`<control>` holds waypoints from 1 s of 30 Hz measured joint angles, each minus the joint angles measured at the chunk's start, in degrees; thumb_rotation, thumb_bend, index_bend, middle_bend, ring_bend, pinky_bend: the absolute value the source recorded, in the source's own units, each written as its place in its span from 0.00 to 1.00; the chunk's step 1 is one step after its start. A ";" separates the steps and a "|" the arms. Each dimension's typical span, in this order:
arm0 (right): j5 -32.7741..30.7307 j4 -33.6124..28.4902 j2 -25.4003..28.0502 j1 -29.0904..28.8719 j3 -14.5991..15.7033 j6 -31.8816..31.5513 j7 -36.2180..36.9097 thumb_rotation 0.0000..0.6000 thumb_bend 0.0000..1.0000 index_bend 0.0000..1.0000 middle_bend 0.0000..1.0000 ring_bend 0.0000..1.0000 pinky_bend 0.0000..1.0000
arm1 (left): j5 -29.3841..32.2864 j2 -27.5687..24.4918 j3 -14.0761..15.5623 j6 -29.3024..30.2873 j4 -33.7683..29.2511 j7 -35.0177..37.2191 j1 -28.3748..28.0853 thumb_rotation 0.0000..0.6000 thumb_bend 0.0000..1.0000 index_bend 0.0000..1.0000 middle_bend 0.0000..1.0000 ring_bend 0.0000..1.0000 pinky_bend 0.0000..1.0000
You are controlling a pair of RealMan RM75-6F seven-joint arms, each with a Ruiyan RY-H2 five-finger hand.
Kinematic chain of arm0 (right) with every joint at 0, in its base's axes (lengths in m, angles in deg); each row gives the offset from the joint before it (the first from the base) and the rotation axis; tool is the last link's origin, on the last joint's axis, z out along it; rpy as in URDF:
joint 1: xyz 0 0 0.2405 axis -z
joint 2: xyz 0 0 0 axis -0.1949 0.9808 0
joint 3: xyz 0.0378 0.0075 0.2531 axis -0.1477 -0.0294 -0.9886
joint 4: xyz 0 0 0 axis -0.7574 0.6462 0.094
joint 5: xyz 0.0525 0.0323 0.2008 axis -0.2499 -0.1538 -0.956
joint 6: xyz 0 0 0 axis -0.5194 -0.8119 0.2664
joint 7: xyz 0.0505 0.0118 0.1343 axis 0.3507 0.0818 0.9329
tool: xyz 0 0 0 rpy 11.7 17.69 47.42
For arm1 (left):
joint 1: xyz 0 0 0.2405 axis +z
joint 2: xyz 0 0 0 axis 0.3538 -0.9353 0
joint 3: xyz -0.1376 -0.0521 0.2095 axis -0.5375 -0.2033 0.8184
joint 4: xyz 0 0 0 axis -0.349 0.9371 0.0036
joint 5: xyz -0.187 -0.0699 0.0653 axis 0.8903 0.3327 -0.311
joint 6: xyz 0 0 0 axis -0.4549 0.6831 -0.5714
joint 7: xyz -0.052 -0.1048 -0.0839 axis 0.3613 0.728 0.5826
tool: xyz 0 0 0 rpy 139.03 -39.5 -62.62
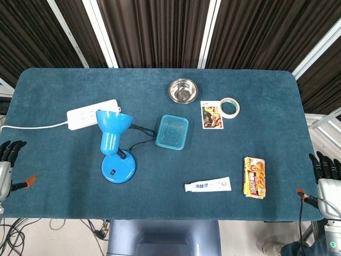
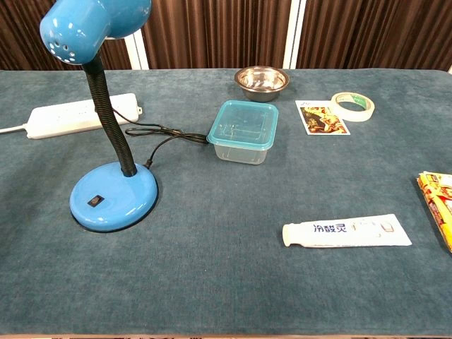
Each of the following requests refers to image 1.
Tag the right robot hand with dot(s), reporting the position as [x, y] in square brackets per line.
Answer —
[328, 186]

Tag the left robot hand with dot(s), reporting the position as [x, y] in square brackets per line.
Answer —
[5, 170]

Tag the blue desk lamp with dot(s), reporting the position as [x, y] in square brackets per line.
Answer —
[114, 141]

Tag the person's jeans leg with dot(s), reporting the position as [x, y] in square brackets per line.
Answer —
[301, 249]

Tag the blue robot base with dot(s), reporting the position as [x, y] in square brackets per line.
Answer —
[163, 237]

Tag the blue plastic container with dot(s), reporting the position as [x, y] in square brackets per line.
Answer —
[171, 132]

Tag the white toothpaste tube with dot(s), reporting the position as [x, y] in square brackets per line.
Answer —
[207, 184]

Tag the stainless steel bowl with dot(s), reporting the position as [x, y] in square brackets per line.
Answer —
[183, 90]

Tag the picture card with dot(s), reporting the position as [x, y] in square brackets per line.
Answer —
[212, 115]

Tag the yellow snack box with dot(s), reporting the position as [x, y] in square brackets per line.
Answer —
[254, 177]

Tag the masking tape roll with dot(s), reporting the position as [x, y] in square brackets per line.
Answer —
[236, 111]

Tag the white power strip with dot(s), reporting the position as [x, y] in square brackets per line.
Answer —
[92, 114]

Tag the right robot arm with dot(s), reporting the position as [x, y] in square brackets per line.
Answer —
[333, 237]

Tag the blue table cloth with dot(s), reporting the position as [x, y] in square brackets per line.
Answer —
[239, 80]

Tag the person's shoe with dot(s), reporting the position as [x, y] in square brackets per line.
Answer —
[271, 248]

